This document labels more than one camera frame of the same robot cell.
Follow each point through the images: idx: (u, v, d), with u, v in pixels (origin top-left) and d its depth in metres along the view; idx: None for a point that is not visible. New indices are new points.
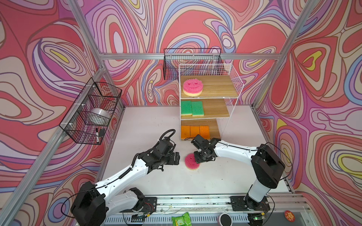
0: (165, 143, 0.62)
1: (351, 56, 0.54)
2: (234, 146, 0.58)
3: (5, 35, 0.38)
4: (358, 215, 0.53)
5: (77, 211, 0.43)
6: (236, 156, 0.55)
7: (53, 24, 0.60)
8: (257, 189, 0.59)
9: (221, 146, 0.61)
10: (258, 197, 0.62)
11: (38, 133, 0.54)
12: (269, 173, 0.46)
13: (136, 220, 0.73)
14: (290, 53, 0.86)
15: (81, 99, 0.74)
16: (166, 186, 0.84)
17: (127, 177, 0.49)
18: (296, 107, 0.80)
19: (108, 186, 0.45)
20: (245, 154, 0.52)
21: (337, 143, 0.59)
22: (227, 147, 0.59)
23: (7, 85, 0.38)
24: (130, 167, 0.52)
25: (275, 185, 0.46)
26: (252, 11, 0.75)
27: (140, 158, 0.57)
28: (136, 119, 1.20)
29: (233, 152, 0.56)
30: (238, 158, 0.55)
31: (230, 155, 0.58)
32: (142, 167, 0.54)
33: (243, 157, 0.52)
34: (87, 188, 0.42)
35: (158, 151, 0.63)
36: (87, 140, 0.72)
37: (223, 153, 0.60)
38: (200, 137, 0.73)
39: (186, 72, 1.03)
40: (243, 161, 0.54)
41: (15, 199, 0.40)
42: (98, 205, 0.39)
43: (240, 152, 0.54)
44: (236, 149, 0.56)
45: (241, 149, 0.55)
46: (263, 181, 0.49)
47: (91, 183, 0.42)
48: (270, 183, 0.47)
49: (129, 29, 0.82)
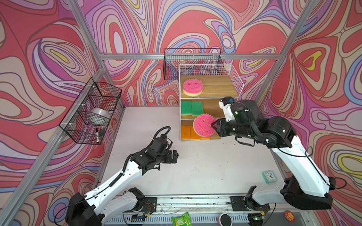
0: (159, 142, 0.58)
1: (351, 56, 0.54)
2: (310, 160, 0.37)
3: (5, 35, 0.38)
4: (358, 215, 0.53)
5: (71, 221, 0.42)
6: (306, 176, 0.38)
7: (53, 24, 0.60)
8: (270, 199, 0.56)
9: (300, 151, 0.36)
10: (263, 201, 0.61)
11: (38, 133, 0.54)
12: (311, 207, 0.41)
13: (136, 220, 0.73)
14: (290, 53, 0.86)
15: (81, 99, 0.74)
16: (166, 186, 0.84)
17: (118, 184, 0.46)
18: (296, 107, 0.80)
19: (98, 196, 0.43)
20: (320, 184, 0.37)
21: (337, 143, 0.59)
22: (305, 157, 0.36)
23: (7, 85, 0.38)
24: (122, 172, 0.50)
25: (295, 206, 0.45)
26: (252, 11, 0.75)
27: (133, 160, 0.54)
28: (136, 119, 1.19)
29: (308, 173, 0.37)
30: (299, 176, 0.40)
31: (297, 168, 0.39)
32: (135, 170, 0.51)
33: (312, 185, 0.38)
34: (77, 200, 0.41)
35: (152, 150, 0.60)
36: (87, 140, 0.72)
37: (288, 160, 0.39)
38: (254, 109, 0.38)
39: (186, 72, 1.03)
40: (301, 182, 0.41)
41: (15, 199, 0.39)
42: (88, 218, 0.38)
43: (316, 178, 0.37)
44: (312, 168, 0.37)
45: (318, 173, 0.37)
46: (294, 201, 0.44)
47: (80, 195, 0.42)
48: (294, 204, 0.45)
49: (129, 29, 0.82)
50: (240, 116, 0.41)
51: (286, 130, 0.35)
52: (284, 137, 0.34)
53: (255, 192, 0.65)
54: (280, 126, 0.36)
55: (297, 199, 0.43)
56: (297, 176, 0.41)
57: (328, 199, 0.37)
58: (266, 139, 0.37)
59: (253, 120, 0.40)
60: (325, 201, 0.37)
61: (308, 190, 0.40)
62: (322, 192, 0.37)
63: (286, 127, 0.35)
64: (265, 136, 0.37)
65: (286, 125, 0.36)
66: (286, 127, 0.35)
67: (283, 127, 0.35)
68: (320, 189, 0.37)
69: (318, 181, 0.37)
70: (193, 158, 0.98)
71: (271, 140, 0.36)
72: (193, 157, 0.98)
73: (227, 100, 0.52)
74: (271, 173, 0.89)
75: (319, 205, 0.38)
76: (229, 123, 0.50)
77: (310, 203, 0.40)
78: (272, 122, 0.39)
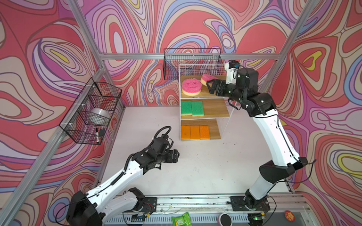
0: (160, 142, 0.59)
1: (350, 56, 0.54)
2: (283, 134, 0.44)
3: (5, 35, 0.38)
4: (359, 215, 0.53)
5: (72, 220, 0.42)
6: (275, 145, 0.45)
7: (53, 24, 0.60)
8: (258, 184, 0.60)
9: (271, 121, 0.44)
10: (258, 195, 0.62)
11: (38, 133, 0.54)
12: (277, 178, 0.46)
13: (136, 220, 0.73)
14: (290, 53, 0.86)
15: (81, 99, 0.74)
16: (166, 186, 0.84)
17: (119, 183, 0.47)
18: (296, 107, 0.80)
19: (100, 194, 0.43)
20: (285, 153, 0.43)
21: (337, 143, 0.59)
22: (275, 128, 0.44)
23: (7, 85, 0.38)
24: (123, 171, 0.50)
25: (265, 178, 0.51)
26: (252, 12, 0.75)
27: (134, 160, 0.54)
28: (135, 119, 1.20)
29: (275, 140, 0.44)
30: (271, 146, 0.46)
31: (268, 136, 0.46)
32: (136, 170, 0.51)
33: (281, 156, 0.44)
34: (78, 198, 0.41)
35: (152, 150, 0.60)
36: (87, 140, 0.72)
37: (262, 127, 0.47)
38: (254, 79, 0.45)
39: (186, 72, 1.03)
40: (274, 153, 0.46)
41: (15, 200, 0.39)
42: (90, 215, 0.38)
43: (281, 147, 0.43)
44: (282, 139, 0.44)
45: (287, 144, 0.44)
46: (265, 172, 0.50)
47: (82, 193, 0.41)
48: (265, 175, 0.51)
49: (129, 29, 0.82)
50: (241, 80, 0.48)
51: (264, 103, 0.45)
52: (260, 107, 0.44)
53: (251, 187, 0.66)
54: (261, 98, 0.45)
55: (267, 169, 0.48)
56: (268, 145, 0.47)
57: (289, 169, 0.42)
58: (246, 105, 0.46)
59: (247, 87, 0.47)
60: (285, 168, 0.43)
61: (276, 162, 0.46)
62: (285, 161, 0.43)
63: (266, 100, 0.45)
64: (246, 102, 0.47)
65: (267, 100, 0.45)
66: (267, 100, 0.45)
67: (263, 100, 0.45)
68: (285, 158, 0.43)
69: (283, 150, 0.43)
70: (193, 157, 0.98)
71: (249, 107, 0.46)
72: (193, 157, 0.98)
73: (234, 63, 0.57)
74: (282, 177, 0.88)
75: (281, 175, 0.44)
76: (226, 86, 0.57)
77: (276, 172, 0.45)
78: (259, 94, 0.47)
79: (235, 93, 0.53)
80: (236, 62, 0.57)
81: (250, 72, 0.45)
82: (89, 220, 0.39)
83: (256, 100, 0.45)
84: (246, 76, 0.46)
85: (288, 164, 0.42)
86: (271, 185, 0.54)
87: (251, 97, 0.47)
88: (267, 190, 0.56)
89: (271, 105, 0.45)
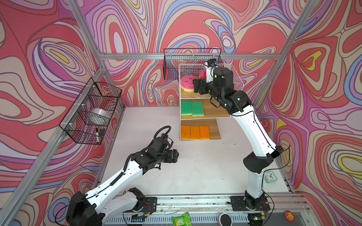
0: (159, 142, 0.59)
1: (350, 56, 0.54)
2: (260, 128, 0.49)
3: (5, 35, 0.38)
4: (358, 215, 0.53)
5: (72, 221, 0.42)
6: (253, 138, 0.49)
7: (53, 24, 0.60)
8: (250, 181, 0.62)
9: (249, 117, 0.48)
10: (253, 190, 0.64)
11: (38, 133, 0.54)
12: (260, 168, 0.49)
13: (136, 220, 0.73)
14: (290, 53, 0.86)
15: (81, 99, 0.74)
16: (166, 186, 0.84)
17: (118, 183, 0.47)
18: (296, 107, 0.80)
19: (99, 195, 0.43)
20: (263, 144, 0.47)
21: (337, 143, 0.59)
22: (253, 123, 0.48)
23: (7, 85, 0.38)
24: (122, 171, 0.50)
25: (250, 169, 0.55)
26: (252, 12, 0.75)
27: (134, 160, 0.54)
28: (135, 119, 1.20)
29: (254, 133, 0.48)
30: (250, 139, 0.50)
31: (248, 132, 0.50)
32: (135, 170, 0.51)
33: (259, 147, 0.48)
34: (77, 199, 0.41)
35: (152, 150, 0.60)
36: (87, 140, 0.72)
37: (241, 123, 0.50)
38: (230, 79, 0.49)
39: (186, 72, 1.03)
40: (253, 146, 0.50)
41: (14, 200, 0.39)
42: (89, 216, 0.38)
43: (260, 140, 0.47)
44: (259, 132, 0.48)
45: (264, 136, 0.48)
46: (249, 164, 0.54)
47: (80, 193, 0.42)
48: (250, 167, 0.54)
49: (129, 29, 0.82)
50: (218, 79, 0.50)
51: (240, 100, 0.48)
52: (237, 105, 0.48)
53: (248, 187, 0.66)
54: (237, 96, 0.49)
55: (250, 161, 0.52)
56: (248, 138, 0.51)
57: (268, 158, 0.46)
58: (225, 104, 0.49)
59: (224, 87, 0.50)
60: (265, 158, 0.47)
61: (257, 154, 0.50)
62: (265, 152, 0.47)
63: (242, 98, 0.49)
64: (224, 101, 0.49)
65: (243, 97, 0.49)
66: (242, 98, 0.49)
67: (240, 98, 0.49)
68: (264, 149, 0.47)
69: (261, 142, 0.47)
70: (193, 157, 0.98)
71: (227, 106, 0.48)
72: (193, 157, 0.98)
73: (211, 62, 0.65)
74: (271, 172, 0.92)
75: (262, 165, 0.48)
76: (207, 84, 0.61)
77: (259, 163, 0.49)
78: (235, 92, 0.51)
79: (214, 91, 0.56)
80: (212, 60, 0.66)
81: (225, 72, 0.49)
82: (89, 221, 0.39)
83: (233, 99, 0.48)
84: (222, 76, 0.48)
85: (267, 155, 0.47)
86: (260, 177, 0.57)
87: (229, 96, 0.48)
88: (261, 183, 0.60)
89: (247, 101, 0.49)
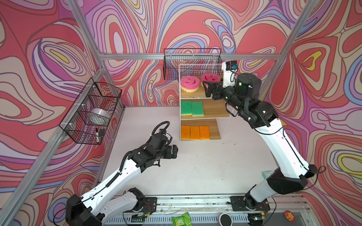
0: (158, 138, 0.55)
1: (350, 56, 0.54)
2: (289, 143, 0.40)
3: (5, 35, 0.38)
4: (358, 215, 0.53)
5: (70, 223, 0.42)
6: (282, 156, 0.42)
7: (53, 24, 0.60)
8: (260, 189, 0.60)
9: (277, 132, 0.40)
10: (259, 196, 0.62)
11: (38, 133, 0.54)
12: (290, 190, 0.43)
13: (136, 220, 0.73)
14: (290, 53, 0.86)
15: (81, 99, 0.74)
16: (166, 187, 0.82)
17: (114, 184, 0.45)
18: (296, 107, 0.80)
19: (94, 197, 0.41)
20: (296, 164, 0.40)
21: (337, 143, 0.59)
22: (282, 139, 0.40)
23: (7, 85, 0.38)
24: (119, 172, 0.47)
25: (275, 189, 0.48)
26: (252, 11, 0.75)
27: (130, 158, 0.51)
28: (135, 119, 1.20)
29: (284, 152, 0.41)
30: (277, 157, 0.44)
31: (275, 148, 0.43)
32: (132, 169, 0.48)
33: (291, 168, 0.41)
34: (73, 202, 0.40)
35: (151, 147, 0.56)
36: (87, 140, 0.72)
37: (267, 139, 0.44)
38: (257, 88, 0.39)
39: (186, 72, 1.03)
40: (281, 165, 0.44)
41: (14, 200, 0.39)
42: (85, 220, 0.37)
43: (291, 159, 0.40)
44: (289, 149, 0.40)
45: (296, 155, 0.40)
46: (274, 184, 0.48)
47: (77, 196, 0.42)
48: (275, 187, 0.48)
49: (129, 29, 0.82)
50: (242, 88, 0.43)
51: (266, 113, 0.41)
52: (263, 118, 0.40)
53: (252, 189, 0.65)
54: (262, 108, 0.43)
55: (277, 181, 0.47)
56: (275, 156, 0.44)
57: (302, 181, 0.39)
58: (248, 117, 0.44)
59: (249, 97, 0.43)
60: (299, 181, 0.40)
61: (286, 173, 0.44)
62: (297, 173, 0.40)
63: (268, 110, 0.42)
64: (248, 114, 0.43)
65: (268, 109, 0.42)
66: (268, 110, 0.42)
67: (265, 109, 0.42)
68: (295, 170, 0.40)
69: (293, 162, 0.40)
70: (193, 157, 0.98)
71: (251, 119, 0.42)
72: (193, 157, 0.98)
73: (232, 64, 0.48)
74: (271, 173, 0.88)
75: (293, 187, 0.41)
76: (223, 90, 0.51)
77: (289, 185, 0.43)
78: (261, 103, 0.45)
79: (233, 100, 0.49)
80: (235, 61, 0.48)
81: (253, 81, 0.40)
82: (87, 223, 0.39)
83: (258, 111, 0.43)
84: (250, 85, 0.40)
85: (300, 176, 0.40)
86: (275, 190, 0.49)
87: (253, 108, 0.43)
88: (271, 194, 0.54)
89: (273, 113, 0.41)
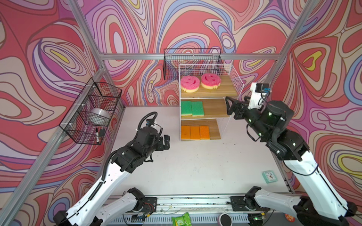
0: (144, 134, 0.48)
1: (350, 56, 0.54)
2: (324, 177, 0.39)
3: (5, 35, 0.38)
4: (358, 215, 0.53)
5: None
6: (317, 192, 0.38)
7: (53, 24, 0.60)
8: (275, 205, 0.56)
9: (310, 167, 0.38)
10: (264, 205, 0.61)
11: (38, 133, 0.54)
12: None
13: (136, 220, 0.73)
14: (290, 53, 0.86)
15: (81, 99, 0.74)
16: (166, 186, 0.84)
17: (97, 196, 0.40)
18: (296, 107, 0.80)
19: (78, 213, 0.38)
20: (333, 204, 0.37)
21: (337, 143, 0.59)
22: (316, 175, 0.38)
23: (7, 85, 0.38)
24: (102, 181, 0.42)
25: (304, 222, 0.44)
26: (252, 11, 0.75)
27: (114, 162, 0.45)
28: (135, 119, 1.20)
29: (321, 191, 0.37)
30: (311, 193, 0.40)
31: (308, 184, 0.39)
32: (116, 175, 0.43)
33: (328, 207, 0.37)
34: (59, 219, 0.38)
35: (138, 144, 0.49)
36: (87, 140, 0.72)
37: (300, 176, 0.40)
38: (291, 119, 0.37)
39: (185, 72, 1.03)
40: (316, 201, 0.40)
41: (14, 200, 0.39)
42: None
43: (328, 198, 0.37)
44: (324, 185, 0.38)
45: (333, 193, 0.37)
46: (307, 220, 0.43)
47: (61, 213, 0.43)
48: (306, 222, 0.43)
49: (129, 29, 0.81)
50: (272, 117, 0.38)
51: (296, 144, 0.40)
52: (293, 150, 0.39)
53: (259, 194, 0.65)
54: (292, 140, 0.41)
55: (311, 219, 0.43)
56: (308, 192, 0.41)
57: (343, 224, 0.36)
58: (277, 150, 0.40)
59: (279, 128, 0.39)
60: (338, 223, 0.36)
61: (321, 211, 0.39)
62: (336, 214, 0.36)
63: (299, 142, 0.40)
64: (276, 147, 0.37)
65: (299, 140, 0.41)
66: (298, 141, 0.40)
67: (295, 141, 0.41)
68: (333, 210, 0.37)
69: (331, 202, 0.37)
70: (193, 157, 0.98)
71: (280, 152, 0.40)
72: (193, 157, 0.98)
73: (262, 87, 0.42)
74: (271, 173, 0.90)
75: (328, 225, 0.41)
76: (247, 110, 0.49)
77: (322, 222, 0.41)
78: (292, 135, 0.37)
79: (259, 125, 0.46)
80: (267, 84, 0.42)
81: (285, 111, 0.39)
82: None
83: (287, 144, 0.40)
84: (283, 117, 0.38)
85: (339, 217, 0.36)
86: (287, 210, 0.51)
87: (283, 139, 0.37)
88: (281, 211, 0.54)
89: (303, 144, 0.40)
